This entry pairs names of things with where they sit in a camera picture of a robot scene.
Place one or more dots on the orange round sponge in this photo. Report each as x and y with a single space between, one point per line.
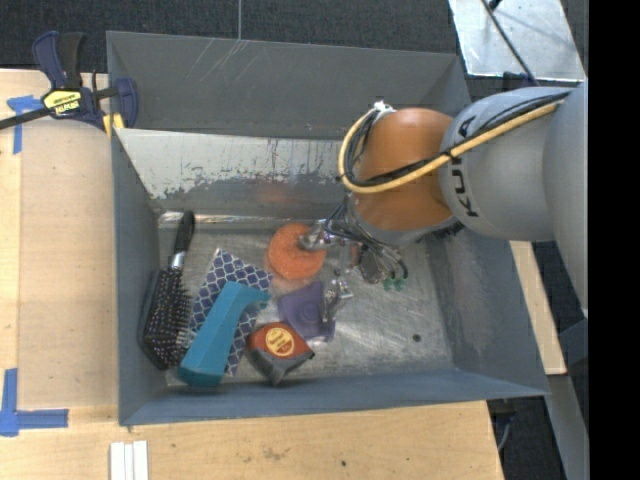
290 258

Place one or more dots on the pale wood board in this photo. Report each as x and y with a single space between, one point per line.
65 248

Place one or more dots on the teal block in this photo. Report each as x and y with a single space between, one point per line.
215 338

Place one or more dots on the orange tape measure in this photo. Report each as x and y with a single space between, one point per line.
280 345

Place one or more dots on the black hairbrush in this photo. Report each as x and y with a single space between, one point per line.
167 313

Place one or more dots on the grey metal bin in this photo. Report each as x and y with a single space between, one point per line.
280 88

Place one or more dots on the purple plastic piece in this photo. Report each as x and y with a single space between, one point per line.
302 310

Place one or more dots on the blue patterned cloth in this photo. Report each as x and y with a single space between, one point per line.
235 273

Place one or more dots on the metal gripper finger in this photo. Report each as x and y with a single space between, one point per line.
312 239
336 295

